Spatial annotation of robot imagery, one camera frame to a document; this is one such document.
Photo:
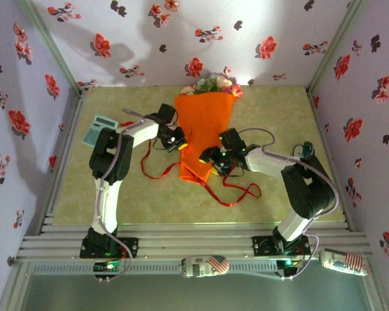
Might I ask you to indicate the orange wrapping paper sheet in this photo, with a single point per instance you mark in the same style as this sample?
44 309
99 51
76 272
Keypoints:
204 120

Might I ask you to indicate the fake flower cream pink blooms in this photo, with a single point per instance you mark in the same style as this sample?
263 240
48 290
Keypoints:
188 90

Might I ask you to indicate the red ribbon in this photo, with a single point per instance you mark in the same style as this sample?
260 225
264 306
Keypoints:
127 123

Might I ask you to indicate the fake flower white green blooms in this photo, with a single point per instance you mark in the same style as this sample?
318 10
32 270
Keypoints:
202 83

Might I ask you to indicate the fake flower large pink bloom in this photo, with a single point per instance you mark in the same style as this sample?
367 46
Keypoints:
236 90

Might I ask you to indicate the fake flower pink bud cream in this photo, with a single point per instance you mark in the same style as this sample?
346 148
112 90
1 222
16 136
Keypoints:
222 81

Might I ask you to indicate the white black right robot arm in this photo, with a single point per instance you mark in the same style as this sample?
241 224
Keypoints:
306 191

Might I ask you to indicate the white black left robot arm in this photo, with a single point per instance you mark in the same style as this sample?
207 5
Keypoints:
110 158

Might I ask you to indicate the teal calculator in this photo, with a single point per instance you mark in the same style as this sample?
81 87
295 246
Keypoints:
95 128

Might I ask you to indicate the flag print fabric pouch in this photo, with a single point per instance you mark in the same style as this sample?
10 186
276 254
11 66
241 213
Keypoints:
204 265
343 262

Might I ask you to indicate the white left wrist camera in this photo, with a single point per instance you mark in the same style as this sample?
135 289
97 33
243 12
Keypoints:
173 140

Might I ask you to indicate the long aluminium frame rail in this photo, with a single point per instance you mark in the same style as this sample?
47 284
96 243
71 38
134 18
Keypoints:
168 239

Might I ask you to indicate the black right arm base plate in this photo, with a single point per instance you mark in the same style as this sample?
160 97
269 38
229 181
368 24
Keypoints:
259 246

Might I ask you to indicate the aluminium side rail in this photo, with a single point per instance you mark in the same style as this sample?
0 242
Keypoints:
65 162
321 129

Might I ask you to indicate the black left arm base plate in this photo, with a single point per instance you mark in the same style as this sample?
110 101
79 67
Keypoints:
131 246

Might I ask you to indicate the aluminium corner post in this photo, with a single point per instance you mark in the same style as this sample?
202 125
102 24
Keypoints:
334 45
52 45

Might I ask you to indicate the aluminium frame leg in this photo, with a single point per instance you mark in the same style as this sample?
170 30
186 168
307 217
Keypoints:
374 294
14 288

